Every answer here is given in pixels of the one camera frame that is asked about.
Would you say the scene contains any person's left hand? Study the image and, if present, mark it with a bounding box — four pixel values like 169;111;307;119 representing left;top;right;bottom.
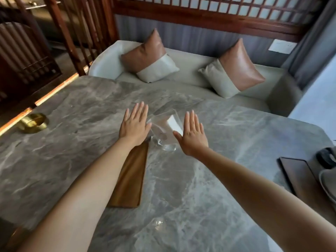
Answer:
119;101;152;148

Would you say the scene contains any person's right hand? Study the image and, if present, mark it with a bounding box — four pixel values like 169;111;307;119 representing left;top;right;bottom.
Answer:
172;110;209;157

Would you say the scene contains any person's right forearm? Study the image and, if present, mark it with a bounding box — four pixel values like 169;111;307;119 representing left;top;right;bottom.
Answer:
195;147;336;252

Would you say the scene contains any person's left forearm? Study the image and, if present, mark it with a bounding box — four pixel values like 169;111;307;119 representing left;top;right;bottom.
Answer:
16;138;137;252

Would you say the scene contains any clear glass pitcher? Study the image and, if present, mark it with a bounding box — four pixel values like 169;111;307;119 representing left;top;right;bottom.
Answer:
146;109;184;152

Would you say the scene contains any brown folded cloth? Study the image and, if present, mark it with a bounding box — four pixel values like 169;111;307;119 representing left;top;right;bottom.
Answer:
107;141;150;209

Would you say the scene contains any grey upholstered sofa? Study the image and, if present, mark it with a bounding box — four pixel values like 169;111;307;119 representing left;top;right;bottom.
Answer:
88;40;304;117

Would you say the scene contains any brown and grey cushion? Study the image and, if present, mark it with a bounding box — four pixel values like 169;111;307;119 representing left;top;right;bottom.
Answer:
120;28;180;83
198;38;266;99

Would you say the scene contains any gold metal ashtray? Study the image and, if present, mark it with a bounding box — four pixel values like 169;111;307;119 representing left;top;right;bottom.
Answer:
17;113;49;134

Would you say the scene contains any wooden slatted partition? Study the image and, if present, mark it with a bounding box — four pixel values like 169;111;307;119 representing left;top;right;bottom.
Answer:
12;0;118;76

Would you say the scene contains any dark rectangular tray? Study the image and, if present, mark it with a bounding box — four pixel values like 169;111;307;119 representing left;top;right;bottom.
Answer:
278;156;336;208

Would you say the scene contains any wooden lattice window screen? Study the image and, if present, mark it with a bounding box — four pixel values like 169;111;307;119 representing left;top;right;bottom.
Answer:
111;0;326;43

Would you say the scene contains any dark wooden slatted chair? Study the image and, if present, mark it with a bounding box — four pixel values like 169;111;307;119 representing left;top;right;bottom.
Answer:
0;22;62;103

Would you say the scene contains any black round object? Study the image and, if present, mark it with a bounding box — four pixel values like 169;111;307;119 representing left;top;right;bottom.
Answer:
316;146;336;169

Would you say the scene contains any grey ceramic bowl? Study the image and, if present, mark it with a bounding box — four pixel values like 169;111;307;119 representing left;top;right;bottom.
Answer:
319;169;336;205

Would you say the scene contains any grey curtain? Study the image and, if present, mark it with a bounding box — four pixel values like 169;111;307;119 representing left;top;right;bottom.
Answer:
280;0;336;90

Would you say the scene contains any white wall switch plate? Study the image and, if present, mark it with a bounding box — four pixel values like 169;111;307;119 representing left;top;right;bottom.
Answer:
268;39;298;55

